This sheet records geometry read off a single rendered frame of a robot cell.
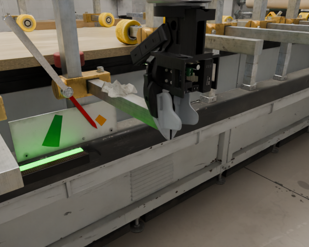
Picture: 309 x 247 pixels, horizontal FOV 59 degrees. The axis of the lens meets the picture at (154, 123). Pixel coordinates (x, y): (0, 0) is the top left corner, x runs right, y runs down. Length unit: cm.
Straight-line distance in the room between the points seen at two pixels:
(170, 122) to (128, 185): 86
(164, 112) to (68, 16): 33
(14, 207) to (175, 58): 58
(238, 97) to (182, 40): 74
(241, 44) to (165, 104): 27
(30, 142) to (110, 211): 69
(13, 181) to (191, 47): 28
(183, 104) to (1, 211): 53
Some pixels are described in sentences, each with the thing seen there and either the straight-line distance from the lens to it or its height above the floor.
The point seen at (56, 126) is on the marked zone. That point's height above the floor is 76.
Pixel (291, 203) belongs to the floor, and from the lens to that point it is 177.
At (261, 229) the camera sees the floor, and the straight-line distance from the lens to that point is 154.
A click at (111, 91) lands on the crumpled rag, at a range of 56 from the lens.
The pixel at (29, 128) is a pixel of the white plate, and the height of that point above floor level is 78.
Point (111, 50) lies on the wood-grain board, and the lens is 90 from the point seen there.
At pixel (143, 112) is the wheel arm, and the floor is 85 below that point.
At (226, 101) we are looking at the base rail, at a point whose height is 70.
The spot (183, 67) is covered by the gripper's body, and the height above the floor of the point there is 95.
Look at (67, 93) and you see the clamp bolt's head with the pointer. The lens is 65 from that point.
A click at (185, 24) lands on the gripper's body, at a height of 101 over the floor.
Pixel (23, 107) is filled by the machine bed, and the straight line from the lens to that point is 89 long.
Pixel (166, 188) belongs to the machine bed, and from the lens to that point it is 142.
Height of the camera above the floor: 103
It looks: 24 degrees down
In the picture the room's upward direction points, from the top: straight up
